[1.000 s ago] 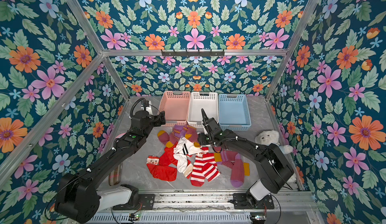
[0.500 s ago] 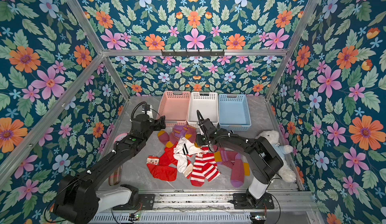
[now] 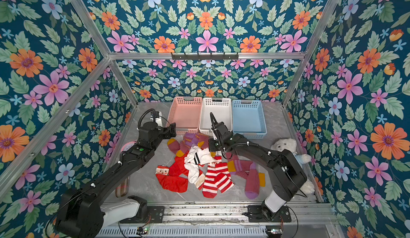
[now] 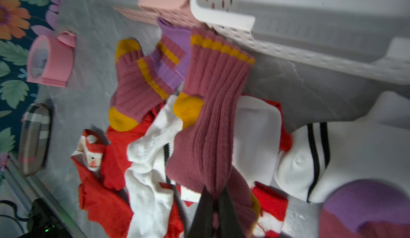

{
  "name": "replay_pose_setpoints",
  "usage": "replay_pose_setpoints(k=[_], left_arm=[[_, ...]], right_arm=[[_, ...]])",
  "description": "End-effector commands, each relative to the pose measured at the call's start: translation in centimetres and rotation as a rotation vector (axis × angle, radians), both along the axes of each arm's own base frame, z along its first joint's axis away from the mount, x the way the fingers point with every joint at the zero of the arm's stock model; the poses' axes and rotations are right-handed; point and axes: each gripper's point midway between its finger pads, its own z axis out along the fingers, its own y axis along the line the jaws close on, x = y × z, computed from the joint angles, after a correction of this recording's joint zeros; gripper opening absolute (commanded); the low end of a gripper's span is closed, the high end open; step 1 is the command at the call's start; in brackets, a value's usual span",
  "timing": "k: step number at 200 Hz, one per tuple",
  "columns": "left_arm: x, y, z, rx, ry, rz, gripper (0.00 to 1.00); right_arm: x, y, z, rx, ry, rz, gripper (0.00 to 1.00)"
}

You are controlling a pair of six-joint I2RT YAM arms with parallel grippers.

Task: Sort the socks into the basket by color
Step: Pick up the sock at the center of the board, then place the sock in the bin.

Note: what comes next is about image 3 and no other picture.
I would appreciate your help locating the red santa sock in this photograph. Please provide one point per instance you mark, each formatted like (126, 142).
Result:
(170, 183)

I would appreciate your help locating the red white striped sock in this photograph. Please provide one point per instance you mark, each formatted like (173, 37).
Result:
(210, 189)
(223, 180)

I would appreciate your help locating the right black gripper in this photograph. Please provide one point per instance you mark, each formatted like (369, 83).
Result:
(216, 142)

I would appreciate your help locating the black hook rail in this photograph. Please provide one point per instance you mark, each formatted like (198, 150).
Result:
(205, 56)

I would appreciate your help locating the pink alarm clock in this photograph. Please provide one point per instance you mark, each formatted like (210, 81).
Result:
(126, 146)

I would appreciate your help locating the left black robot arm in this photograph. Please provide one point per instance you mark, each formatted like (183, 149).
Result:
(81, 212)

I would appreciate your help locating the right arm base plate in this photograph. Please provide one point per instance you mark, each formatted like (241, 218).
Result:
(262, 214)

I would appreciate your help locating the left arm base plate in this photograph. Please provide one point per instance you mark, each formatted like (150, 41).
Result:
(149, 214)

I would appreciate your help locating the maroon sock yellow heel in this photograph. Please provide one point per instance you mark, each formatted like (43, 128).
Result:
(237, 167)

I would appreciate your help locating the white ribbed sock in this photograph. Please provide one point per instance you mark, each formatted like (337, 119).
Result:
(195, 158)

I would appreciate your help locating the maroon sock purple toe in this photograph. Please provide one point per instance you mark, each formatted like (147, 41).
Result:
(255, 180)

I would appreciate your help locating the white plastic basket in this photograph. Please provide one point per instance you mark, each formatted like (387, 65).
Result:
(222, 111)

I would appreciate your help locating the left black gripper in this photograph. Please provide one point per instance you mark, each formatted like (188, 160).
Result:
(172, 129)

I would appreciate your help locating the maroon sock yellow toe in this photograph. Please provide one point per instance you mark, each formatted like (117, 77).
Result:
(178, 148)

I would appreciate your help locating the pink plastic basket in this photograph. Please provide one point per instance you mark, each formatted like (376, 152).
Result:
(185, 112)

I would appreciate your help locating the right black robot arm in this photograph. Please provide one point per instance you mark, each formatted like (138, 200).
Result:
(285, 173)

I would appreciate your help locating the blue plastic basket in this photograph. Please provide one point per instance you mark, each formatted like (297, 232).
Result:
(248, 119)

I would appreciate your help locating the red plain sock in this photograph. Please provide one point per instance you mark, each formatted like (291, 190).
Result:
(178, 168)

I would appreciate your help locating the maroon purple cuff sock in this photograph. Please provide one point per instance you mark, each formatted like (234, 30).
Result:
(197, 139)

